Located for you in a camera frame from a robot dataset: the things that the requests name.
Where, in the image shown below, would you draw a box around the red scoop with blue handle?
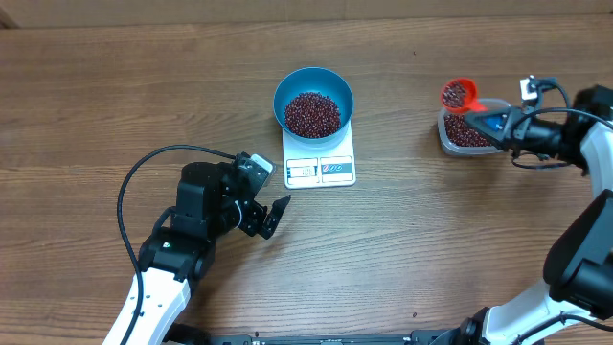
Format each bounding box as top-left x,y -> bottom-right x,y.
440,78 -> 487,114

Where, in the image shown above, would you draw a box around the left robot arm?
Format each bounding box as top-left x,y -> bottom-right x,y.
104,154 -> 290,344

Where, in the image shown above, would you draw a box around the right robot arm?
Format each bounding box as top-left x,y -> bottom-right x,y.
435,80 -> 612,344

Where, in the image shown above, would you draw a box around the white digital kitchen scale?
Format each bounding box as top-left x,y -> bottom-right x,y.
283,123 -> 357,190

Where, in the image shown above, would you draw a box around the red beans in bowl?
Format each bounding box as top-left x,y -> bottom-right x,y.
284,92 -> 341,139

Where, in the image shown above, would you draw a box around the blue metal bowl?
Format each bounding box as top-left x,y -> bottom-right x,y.
273,66 -> 355,144

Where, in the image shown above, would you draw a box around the clear plastic container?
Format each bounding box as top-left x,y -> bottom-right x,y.
438,98 -> 511,156

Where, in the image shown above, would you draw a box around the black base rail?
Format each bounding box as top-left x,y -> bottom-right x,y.
162,321 -> 489,345

